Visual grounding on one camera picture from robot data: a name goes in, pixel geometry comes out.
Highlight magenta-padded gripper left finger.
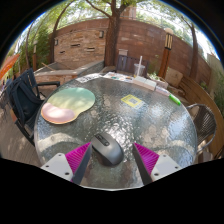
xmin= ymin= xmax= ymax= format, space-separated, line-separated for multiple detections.
xmin=40 ymin=142 xmax=94 ymax=185

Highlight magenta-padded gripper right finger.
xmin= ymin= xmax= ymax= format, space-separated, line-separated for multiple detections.
xmin=132 ymin=142 xmax=184 ymax=186

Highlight grey computer mouse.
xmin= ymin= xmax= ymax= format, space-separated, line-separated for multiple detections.
xmin=90 ymin=132 xmax=125 ymax=167

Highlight pastel green pink mouse pad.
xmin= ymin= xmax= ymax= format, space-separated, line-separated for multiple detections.
xmin=40 ymin=87 xmax=96 ymax=125

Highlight yellow square card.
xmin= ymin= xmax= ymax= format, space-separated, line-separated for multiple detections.
xmin=120 ymin=94 xmax=145 ymax=109

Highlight green marker pen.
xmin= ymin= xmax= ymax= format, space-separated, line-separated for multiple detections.
xmin=168 ymin=94 xmax=182 ymax=107

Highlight brown wicker patio chair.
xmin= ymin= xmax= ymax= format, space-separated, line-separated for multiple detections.
xmin=185 ymin=103 xmax=218 ymax=156

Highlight white book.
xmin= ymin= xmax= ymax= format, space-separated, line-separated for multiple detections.
xmin=132 ymin=76 xmax=158 ymax=91

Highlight white planter box with plant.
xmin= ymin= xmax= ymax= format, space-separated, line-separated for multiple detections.
xmin=148 ymin=72 xmax=169 ymax=89

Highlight black metal patio chair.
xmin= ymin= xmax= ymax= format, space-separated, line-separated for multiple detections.
xmin=5 ymin=68 xmax=61 ymax=147

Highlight white printed paper sheet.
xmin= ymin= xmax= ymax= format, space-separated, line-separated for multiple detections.
xmin=75 ymin=73 xmax=101 ymax=84

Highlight curved wooden bench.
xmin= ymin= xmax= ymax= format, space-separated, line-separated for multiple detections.
xmin=179 ymin=75 xmax=224 ymax=158

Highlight beige stone slab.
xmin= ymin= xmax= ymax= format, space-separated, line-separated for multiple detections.
xmin=165 ymin=67 xmax=184 ymax=88

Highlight long stone planter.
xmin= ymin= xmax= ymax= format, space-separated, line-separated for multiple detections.
xmin=34 ymin=59 xmax=105 ymax=86

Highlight colourful printed paper sheets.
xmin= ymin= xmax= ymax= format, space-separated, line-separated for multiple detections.
xmin=103 ymin=71 xmax=134 ymax=83

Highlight clear plastic cup with straw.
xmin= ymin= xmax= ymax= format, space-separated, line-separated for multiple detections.
xmin=133 ymin=55 xmax=147 ymax=78

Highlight low stone tree surround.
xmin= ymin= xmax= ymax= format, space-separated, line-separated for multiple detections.
xmin=99 ymin=65 xmax=117 ymax=74

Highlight dark wooden slatted chair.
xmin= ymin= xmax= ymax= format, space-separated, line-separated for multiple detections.
xmin=115 ymin=54 xmax=149 ymax=76

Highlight thin leaning tree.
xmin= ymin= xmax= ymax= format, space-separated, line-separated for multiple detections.
xmin=48 ymin=0 xmax=78 ymax=64

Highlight slim straight tree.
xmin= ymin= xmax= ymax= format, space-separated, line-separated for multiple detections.
xmin=181 ymin=14 xmax=199 ymax=81

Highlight orange fabric canopy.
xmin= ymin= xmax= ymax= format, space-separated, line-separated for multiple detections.
xmin=0 ymin=53 xmax=21 ymax=81

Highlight thick forked tree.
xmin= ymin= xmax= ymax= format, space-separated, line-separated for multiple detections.
xmin=84 ymin=0 xmax=134 ymax=67

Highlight wooden garden lamp post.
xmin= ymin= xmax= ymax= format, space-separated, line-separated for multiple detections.
xmin=157 ymin=27 xmax=174 ymax=80

